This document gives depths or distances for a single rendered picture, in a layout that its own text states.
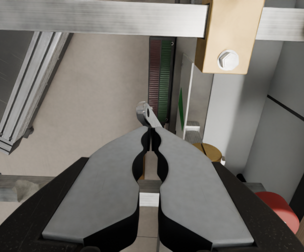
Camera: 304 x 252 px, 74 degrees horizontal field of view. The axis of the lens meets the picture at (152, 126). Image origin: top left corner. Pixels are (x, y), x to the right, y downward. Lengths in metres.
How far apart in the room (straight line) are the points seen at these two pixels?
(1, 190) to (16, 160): 1.25
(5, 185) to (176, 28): 0.33
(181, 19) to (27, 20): 0.16
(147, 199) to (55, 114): 1.06
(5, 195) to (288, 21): 0.44
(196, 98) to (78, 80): 0.87
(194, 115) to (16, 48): 0.82
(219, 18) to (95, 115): 1.08
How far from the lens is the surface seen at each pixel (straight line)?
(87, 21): 0.24
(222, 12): 0.23
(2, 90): 1.15
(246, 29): 0.24
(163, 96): 0.41
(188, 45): 0.39
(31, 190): 0.36
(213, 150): 0.31
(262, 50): 0.53
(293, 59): 0.51
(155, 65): 0.39
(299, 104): 0.47
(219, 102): 0.53
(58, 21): 0.25
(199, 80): 0.41
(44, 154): 1.52
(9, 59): 1.08
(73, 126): 1.32
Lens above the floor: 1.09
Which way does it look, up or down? 63 degrees down
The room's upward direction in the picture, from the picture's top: 179 degrees counter-clockwise
